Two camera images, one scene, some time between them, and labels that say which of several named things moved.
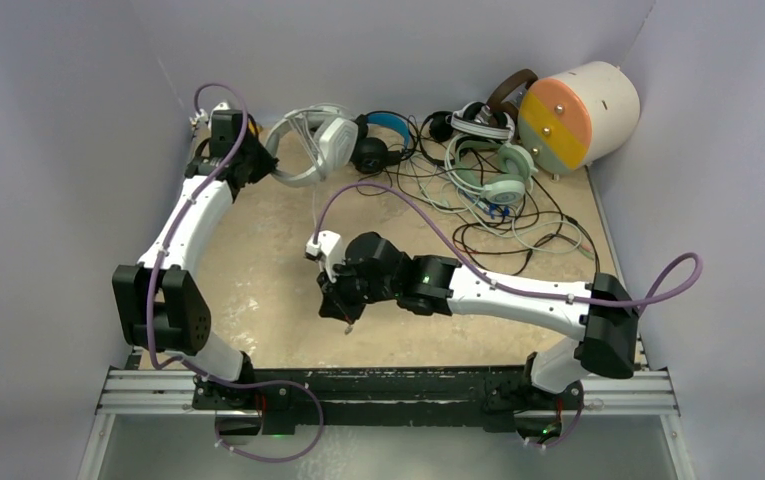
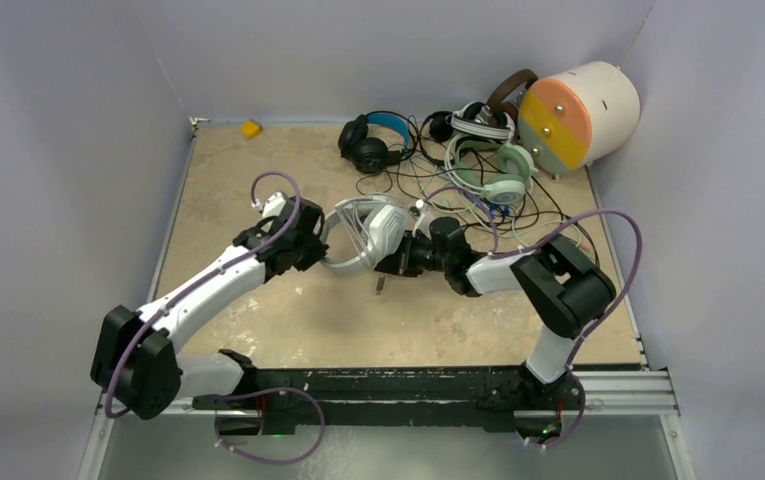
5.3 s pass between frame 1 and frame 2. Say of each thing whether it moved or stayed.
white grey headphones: moved
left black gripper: moved
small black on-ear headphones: stayed
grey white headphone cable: moved
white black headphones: stayed
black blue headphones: stayed
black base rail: stayed
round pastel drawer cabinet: stayed
